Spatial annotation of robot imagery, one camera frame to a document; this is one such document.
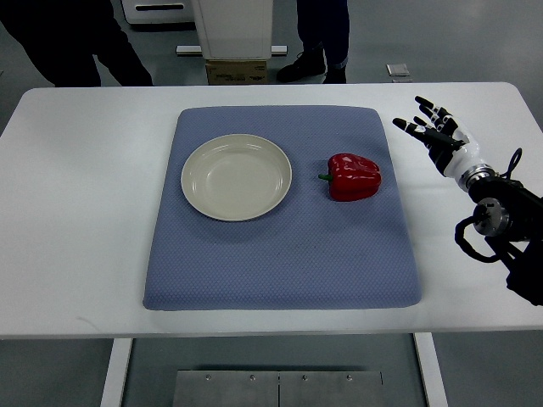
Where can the metal floor plate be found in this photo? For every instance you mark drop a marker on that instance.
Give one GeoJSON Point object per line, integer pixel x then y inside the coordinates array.
{"type": "Point", "coordinates": [279, 388]}

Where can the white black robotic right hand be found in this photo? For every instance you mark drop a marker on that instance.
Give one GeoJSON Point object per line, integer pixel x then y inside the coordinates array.
{"type": "Point", "coordinates": [451, 147]}

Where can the cream round plate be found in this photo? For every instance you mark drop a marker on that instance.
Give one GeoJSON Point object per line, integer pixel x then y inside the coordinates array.
{"type": "Point", "coordinates": [236, 177]}

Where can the person in blue jeans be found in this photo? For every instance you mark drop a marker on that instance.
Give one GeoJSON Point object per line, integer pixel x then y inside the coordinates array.
{"type": "Point", "coordinates": [324, 30]}

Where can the left white table leg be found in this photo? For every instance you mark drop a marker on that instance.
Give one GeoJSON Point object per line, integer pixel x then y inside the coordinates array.
{"type": "Point", "coordinates": [115, 380]}

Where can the small grey floor plate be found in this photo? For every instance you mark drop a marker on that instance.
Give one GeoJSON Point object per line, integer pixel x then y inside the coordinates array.
{"type": "Point", "coordinates": [398, 70]}

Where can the blue textured cushion mat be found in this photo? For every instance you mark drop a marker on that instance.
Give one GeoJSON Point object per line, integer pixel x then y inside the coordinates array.
{"type": "Point", "coordinates": [310, 252]}

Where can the brown cardboard box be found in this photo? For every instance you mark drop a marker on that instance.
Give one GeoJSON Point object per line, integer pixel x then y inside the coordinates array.
{"type": "Point", "coordinates": [236, 72]}

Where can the white table leg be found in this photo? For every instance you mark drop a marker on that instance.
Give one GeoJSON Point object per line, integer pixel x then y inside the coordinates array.
{"type": "Point", "coordinates": [433, 384]}
{"type": "Point", "coordinates": [115, 380]}

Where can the white pedestal column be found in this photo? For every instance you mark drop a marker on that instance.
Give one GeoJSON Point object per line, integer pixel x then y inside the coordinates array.
{"type": "Point", "coordinates": [234, 29]}

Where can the white machine with slot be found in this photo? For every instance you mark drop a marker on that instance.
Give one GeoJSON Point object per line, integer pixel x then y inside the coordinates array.
{"type": "Point", "coordinates": [149, 12]}

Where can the red bell pepper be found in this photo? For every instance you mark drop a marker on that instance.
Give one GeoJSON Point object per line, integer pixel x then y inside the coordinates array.
{"type": "Point", "coordinates": [351, 177]}

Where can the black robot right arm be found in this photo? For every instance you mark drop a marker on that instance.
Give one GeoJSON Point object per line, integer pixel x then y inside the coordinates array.
{"type": "Point", "coordinates": [509, 217]}

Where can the person in black clothes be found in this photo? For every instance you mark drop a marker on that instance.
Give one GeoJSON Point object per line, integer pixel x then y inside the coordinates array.
{"type": "Point", "coordinates": [65, 39]}

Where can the right white table leg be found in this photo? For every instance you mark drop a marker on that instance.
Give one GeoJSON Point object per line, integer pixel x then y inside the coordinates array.
{"type": "Point", "coordinates": [433, 384]}

